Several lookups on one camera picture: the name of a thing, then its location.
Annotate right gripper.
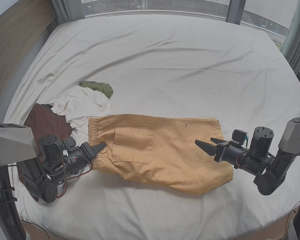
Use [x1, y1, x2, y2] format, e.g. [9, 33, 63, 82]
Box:
[195, 137, 250, 166]

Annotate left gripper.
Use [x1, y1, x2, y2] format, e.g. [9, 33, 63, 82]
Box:
[66, 142, 107, 176]

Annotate tan shorts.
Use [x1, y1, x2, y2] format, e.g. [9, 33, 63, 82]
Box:
[87, 113, 234, 195]

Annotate bed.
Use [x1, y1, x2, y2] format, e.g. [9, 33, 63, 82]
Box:
[0, 0, 300, 240]

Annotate white garment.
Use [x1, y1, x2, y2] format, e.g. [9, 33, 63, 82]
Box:
[49, 85, 112, 147]

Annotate brown garment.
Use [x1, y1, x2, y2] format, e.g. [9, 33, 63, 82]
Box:
[18, 103, 77, 202]

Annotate green garment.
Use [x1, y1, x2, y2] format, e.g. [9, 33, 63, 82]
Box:
[78, 80, 114, 100]

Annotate grey curtain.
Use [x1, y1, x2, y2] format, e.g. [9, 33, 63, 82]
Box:
[279, 0, 300, 75]
[44, 0, 87, 26]

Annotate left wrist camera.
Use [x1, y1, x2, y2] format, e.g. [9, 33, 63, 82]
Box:
[63, 137, 77, 151]

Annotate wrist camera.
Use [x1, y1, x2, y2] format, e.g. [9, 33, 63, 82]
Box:
[232, 129, 248, 145]
[63, 137, 77, 151]

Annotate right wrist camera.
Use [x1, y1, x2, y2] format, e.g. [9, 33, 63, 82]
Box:
[232, 129, 248, 145]

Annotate black cable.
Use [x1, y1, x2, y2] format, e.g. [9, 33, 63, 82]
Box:
[285, 199, 300, 240]
[20, 219, 51, 240]

